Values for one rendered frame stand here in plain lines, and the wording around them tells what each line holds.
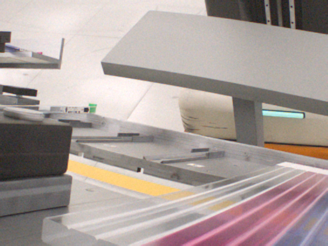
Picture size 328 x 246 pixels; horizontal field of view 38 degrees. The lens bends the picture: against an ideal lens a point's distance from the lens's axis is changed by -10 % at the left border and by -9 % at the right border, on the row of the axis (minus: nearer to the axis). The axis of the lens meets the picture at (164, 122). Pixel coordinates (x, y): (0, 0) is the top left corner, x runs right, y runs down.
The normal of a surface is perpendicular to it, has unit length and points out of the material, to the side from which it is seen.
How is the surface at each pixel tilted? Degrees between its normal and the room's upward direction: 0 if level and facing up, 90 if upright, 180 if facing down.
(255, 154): 46
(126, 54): 0
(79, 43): 0
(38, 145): 90
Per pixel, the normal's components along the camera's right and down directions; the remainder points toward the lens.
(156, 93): -0.18, -0.73
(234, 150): -0.43, -0.03
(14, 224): 0.17, -0.98
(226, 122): -0.29, 0.68
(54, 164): 0.89, 0.18
